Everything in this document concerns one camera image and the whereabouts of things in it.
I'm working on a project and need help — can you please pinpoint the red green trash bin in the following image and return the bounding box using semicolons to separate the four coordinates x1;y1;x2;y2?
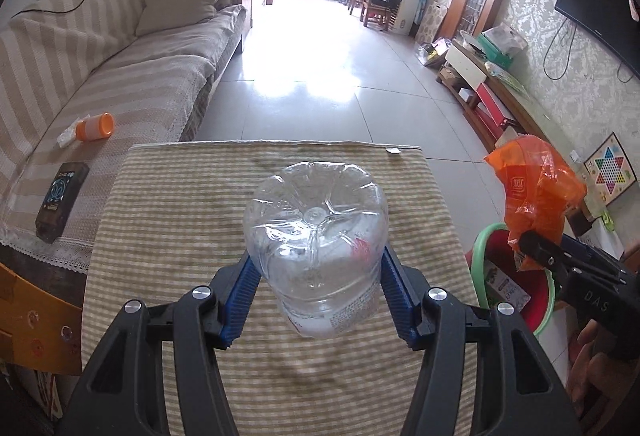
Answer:
465;223;555;335

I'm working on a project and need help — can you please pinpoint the chinese checkers board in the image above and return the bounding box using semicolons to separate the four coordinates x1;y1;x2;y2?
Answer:
584;132;638;205

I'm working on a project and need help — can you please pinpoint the black remote box on sofa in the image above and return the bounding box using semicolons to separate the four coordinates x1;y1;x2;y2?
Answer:
35;162;89;243

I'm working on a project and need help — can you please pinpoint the striped beige sofa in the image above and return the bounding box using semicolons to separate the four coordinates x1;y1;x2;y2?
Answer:
1;0;246;274

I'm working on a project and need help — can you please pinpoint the wooden chair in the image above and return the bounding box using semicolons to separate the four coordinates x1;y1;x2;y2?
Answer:
347;0;407;32

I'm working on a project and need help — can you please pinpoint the wooden tv cabinet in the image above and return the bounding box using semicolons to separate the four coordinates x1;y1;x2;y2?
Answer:
437;40;602;221

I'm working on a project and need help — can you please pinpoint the person's right hand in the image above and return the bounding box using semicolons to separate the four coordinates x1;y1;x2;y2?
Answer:
566;320;639;416

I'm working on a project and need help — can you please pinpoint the wall mounted television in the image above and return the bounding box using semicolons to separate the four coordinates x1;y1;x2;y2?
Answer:
554;0;640;78

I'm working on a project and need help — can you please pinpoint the wooden side table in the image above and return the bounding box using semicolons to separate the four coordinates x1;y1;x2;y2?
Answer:
0;266;82;375

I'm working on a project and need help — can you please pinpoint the clear plastic bottle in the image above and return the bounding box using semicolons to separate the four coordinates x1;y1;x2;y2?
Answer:
243;161;388;338

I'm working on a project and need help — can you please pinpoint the orange plastic snack bag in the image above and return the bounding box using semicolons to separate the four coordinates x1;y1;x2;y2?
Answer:
485;135;587;271

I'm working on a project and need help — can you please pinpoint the orange capped small bottle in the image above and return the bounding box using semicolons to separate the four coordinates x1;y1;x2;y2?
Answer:
56;112;115;148

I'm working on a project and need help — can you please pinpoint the green box on cabinet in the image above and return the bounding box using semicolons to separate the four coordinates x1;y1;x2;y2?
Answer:
476;33;513;70

